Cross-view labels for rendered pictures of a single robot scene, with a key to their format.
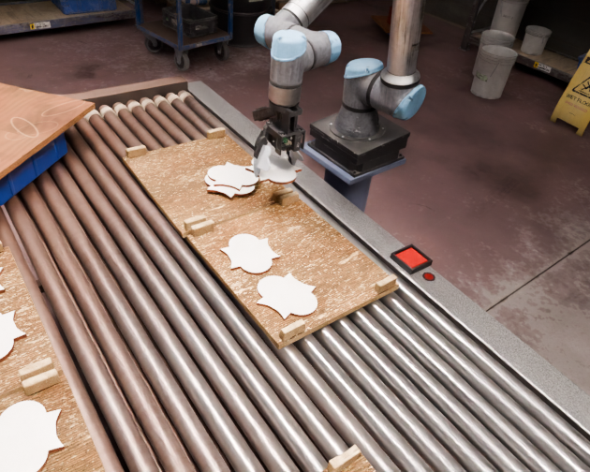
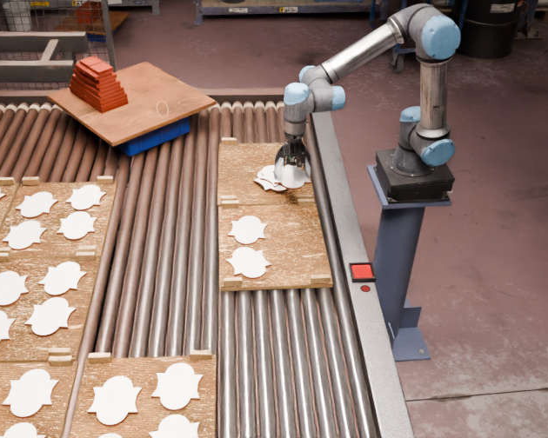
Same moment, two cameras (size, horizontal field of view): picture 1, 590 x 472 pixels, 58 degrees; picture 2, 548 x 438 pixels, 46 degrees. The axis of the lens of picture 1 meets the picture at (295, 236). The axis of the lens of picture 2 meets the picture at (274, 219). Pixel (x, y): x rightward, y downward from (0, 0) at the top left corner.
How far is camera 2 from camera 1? 1.11 m
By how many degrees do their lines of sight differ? 27
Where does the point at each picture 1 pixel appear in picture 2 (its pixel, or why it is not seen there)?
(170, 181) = (237, 168)
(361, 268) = (316, 264)
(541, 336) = not seen: outside the picture
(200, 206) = (243, 190)
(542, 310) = not seen: outside the picture
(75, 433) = (86, 286)
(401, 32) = (424, 95)
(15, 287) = (106, 205)
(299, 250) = (283, 239)
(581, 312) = not seen: outside the picture
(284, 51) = (288, 97)
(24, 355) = (88, 242)
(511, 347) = (378, 353)
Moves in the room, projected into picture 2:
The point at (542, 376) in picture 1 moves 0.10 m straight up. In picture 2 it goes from (383, 377) to (387, 354)
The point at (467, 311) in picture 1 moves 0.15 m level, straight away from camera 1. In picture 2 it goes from (370, 320) to (411, 302)
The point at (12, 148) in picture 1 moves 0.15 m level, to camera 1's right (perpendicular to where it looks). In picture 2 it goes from (146, 122) to (175, 134)
